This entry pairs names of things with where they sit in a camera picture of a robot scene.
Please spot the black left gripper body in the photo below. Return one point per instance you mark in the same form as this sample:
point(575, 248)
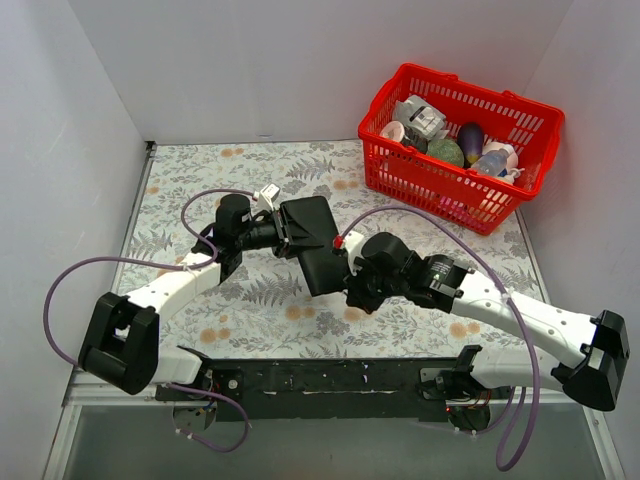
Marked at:
point(285, 235)

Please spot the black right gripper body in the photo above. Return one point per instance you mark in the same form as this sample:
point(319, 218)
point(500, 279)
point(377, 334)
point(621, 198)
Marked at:
point(350, 280)

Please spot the black zippered tool case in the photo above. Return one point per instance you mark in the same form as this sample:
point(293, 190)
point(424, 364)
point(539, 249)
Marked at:
point(323, 271)

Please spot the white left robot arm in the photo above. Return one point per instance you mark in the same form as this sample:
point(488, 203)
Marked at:
point(122, 343)

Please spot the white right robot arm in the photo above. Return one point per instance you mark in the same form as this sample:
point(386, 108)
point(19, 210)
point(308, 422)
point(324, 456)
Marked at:
point(582, 356)

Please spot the floral patterned table mat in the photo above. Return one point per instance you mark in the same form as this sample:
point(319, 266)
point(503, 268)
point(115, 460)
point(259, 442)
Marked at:
point(265, 310)

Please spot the green textured ball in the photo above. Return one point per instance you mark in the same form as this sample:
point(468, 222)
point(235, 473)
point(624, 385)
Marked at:
point(447, 151)

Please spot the white pink cup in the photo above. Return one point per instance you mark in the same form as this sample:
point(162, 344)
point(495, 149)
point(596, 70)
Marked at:
point(393, 131)

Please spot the red plastic shopping basket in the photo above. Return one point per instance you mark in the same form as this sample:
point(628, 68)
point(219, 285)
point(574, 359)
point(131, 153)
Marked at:
point(478, 203)

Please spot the clear plastic bottle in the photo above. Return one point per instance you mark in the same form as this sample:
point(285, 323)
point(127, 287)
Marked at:
point(492, 163)

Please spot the grey foil snack pouch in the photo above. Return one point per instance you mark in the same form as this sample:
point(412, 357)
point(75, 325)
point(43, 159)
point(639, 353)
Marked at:
point(421, 117)

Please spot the purple toy eggplant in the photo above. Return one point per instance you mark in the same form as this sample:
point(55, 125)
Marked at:
point(470, 140)

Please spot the white round toy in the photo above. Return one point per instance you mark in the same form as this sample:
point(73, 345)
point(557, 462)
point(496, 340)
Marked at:
point(512, 171)

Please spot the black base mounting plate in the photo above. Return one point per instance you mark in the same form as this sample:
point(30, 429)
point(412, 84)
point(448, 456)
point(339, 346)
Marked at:
point(325, 385)

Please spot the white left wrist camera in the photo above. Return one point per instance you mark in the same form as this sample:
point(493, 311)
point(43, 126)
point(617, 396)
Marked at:
point(266, 197)

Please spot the aluminium frame rail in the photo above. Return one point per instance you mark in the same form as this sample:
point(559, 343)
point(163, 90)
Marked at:
point(85, 390)

